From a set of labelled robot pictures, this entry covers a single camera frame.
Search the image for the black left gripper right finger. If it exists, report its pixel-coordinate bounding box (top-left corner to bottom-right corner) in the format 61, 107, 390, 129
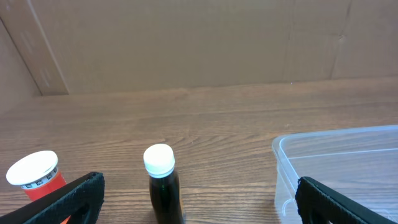
295, 176, 396, 224

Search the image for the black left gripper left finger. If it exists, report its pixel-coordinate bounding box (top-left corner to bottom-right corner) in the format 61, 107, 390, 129
1, 172, 105, 224

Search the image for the orange bottle white cap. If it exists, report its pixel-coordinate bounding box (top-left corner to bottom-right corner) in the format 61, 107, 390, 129
6, 150, 72, 224

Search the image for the dark bottle white cap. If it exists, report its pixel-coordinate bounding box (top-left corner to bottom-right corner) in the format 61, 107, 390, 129
143, 144, 185, 224

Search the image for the clear plastic container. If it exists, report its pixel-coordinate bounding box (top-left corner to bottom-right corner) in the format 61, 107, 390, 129
272, 125, 397, 223

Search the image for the cardboard back wall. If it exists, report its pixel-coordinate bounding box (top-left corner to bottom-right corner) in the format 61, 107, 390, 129
1, 0, 397, 95

